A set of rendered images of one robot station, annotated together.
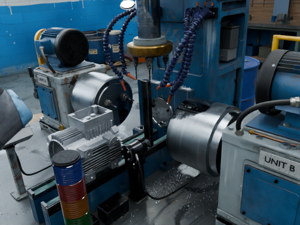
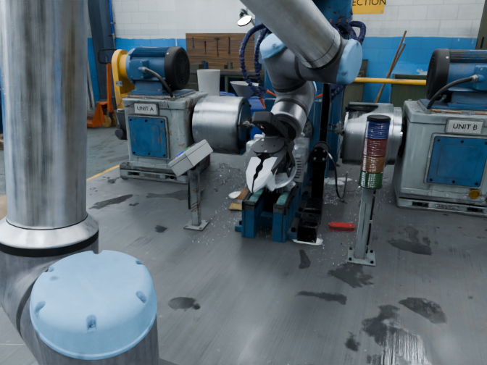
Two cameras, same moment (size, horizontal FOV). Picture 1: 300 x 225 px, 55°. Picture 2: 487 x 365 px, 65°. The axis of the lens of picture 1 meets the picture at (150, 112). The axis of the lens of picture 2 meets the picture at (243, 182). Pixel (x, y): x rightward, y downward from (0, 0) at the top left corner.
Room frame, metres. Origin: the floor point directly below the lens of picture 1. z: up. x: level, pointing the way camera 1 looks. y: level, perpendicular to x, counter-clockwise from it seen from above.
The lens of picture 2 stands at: (-0.17, 0.95, 1.41)
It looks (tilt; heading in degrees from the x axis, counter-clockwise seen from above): 21 degrees down; 332
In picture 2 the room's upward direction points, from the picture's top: straight up
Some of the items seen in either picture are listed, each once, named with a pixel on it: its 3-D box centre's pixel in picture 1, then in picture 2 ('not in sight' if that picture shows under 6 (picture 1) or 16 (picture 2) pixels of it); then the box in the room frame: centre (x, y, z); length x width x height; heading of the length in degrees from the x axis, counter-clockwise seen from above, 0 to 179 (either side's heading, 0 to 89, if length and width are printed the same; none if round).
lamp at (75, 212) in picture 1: (74, 202); (372, 161); (0.52, 0.18, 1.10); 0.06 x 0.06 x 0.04
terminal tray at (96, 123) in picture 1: (91, 122); not in sight; (0.92, 0.21, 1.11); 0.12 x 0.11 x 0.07; 136
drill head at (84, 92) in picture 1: (96, 97); (213, 124); (1.36, 0.27, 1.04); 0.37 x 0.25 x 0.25; 45
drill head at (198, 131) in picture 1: (214, 138); (376, 135); (0.88, -0.22, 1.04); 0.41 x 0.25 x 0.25; 45
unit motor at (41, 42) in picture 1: (57, 68); (150, 96); (1.53, 0.49, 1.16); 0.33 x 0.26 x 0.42; 45
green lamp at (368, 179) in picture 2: (77, 217); (371, 177); (0.52, 0.18, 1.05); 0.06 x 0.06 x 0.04
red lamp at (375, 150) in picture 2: (71, 185); (375, 145); (0.52, 0.18, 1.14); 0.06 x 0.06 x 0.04
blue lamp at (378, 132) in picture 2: (68, 168); (377, 128); (0.52, 0.18, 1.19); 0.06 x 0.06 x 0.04
